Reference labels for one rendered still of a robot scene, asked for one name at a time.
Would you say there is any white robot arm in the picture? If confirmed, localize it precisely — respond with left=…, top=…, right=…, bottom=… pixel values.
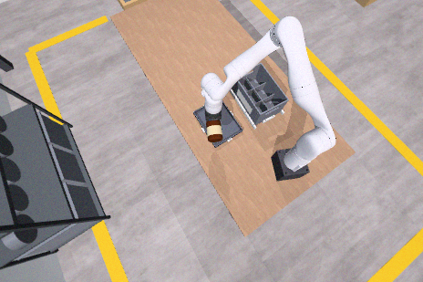
left=201, top=16, right=335, bottom=172

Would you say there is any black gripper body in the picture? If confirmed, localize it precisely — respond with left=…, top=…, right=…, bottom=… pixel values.
left=201, top=91, right=222, bottom=121

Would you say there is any brown bottle with cream label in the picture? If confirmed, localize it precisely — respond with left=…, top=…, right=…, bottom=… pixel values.
left=206, top=120, right=223, bottom=142

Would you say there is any dark grey open-top crate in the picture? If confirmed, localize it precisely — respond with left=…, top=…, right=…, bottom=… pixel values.
left=232, top=62, right=289, bottom=125

